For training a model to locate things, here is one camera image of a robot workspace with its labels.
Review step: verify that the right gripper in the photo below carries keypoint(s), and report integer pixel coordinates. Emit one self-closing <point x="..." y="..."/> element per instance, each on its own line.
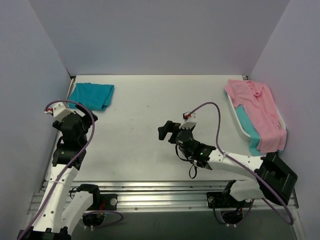
<point x="173" y="132"/>

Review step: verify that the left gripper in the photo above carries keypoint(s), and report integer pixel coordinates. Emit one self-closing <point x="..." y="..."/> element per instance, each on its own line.
<point x="83" y="114"/>

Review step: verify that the teal t-shirt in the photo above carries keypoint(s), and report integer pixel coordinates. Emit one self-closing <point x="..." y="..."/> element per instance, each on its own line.
<point x="95" y="97"/>

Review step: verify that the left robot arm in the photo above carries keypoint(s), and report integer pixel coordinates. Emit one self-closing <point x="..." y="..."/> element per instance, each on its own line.
<point x="54" y="220"/>

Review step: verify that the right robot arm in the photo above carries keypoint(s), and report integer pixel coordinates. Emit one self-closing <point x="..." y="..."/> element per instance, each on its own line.
<point x="269" y="177"/>

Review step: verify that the light teal shirt in basket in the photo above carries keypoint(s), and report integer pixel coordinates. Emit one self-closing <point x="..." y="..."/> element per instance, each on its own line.
<point x="248" y="128"/>

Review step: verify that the pink polo shirt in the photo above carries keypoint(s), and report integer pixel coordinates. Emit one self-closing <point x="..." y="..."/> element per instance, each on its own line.
<point x="258" y="103"/>

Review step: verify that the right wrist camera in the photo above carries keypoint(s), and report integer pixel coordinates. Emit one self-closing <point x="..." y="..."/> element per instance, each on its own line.
<point x="189" y="121"/>

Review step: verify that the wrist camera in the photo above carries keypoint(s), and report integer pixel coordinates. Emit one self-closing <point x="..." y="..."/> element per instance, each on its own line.
<point x="189" y="121"/>
<point x="58" y="110"/>

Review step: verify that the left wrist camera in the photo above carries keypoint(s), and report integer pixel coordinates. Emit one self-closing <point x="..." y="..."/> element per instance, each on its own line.
<point x="58" y="110"/>

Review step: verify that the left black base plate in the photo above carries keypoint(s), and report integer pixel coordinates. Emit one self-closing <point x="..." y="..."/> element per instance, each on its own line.
<point x="108" y="202"/>

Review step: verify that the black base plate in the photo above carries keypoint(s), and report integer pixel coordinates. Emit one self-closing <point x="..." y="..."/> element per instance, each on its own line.
<point x="220" y="200"/>
<point x="108" y="202"/>

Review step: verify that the aluminium rail frame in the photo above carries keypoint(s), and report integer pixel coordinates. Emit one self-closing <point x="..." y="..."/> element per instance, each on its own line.
<point x="161" y="196"/>

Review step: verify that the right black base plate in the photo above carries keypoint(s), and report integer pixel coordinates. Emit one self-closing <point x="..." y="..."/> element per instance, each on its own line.
<point x="220" y="200"/>

